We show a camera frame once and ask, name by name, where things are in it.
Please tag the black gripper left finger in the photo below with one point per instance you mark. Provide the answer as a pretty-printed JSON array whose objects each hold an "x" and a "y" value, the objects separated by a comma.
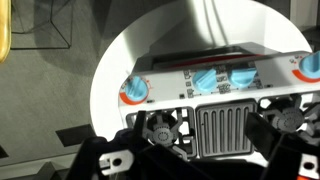
[{"x": 140, "y": 121}]

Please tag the white toy stove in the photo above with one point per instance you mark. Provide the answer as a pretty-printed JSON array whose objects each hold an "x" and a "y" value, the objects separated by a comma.
[{"x": 166, "y": 90}]

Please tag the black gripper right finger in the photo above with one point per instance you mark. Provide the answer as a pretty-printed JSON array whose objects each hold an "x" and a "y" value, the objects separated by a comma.
[{"x": 263, "y": 131}]

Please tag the grey burner grate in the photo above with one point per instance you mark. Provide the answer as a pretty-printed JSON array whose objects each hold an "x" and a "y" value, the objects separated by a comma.
[
  {"x": 163, "y": 131},
  {"x": 290, "y": 115}
]

